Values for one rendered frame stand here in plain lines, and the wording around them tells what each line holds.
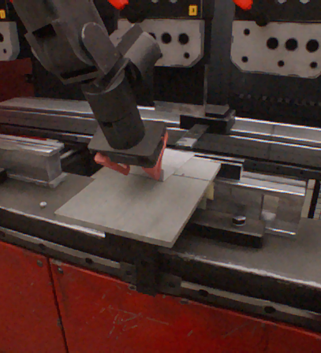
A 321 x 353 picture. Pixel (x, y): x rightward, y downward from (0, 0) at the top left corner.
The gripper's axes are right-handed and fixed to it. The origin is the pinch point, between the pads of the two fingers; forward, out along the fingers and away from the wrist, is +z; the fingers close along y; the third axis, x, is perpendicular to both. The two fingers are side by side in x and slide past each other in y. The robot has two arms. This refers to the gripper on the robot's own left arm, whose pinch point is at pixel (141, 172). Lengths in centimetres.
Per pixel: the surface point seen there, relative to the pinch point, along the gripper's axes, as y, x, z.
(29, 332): 38, 28, 47
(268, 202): -11, -106, 181
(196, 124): 0.2, -26.7, 17.3
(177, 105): -1.2, -16.2, 0.5
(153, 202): -4.3, 5.6, -1.1
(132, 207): -2.2, 7.8, -2.4
